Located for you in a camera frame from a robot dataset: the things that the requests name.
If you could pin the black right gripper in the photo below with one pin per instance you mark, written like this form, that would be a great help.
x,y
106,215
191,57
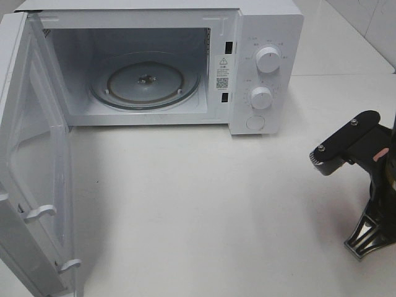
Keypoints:
x,y
375,153

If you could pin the lower white timer knob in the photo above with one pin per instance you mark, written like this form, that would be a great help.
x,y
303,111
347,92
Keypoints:
x,y
261,98

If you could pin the upper white power knob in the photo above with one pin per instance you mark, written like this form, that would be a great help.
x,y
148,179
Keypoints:
x,y
268,59

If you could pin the round white door button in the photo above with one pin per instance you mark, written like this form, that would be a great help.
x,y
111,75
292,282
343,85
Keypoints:
x,y
255,123

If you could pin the white microwave oven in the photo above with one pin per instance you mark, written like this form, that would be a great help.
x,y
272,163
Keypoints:
x,y
83,33

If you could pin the glass microwave turntable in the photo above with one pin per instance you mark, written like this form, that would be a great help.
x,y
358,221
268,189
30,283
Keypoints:
x,y
144,80

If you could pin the white microwave door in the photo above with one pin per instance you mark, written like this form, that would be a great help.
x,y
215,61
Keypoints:
x,y
37,236

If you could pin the white warning label sticker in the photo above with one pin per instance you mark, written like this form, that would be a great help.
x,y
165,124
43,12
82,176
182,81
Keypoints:
x,y
222,72

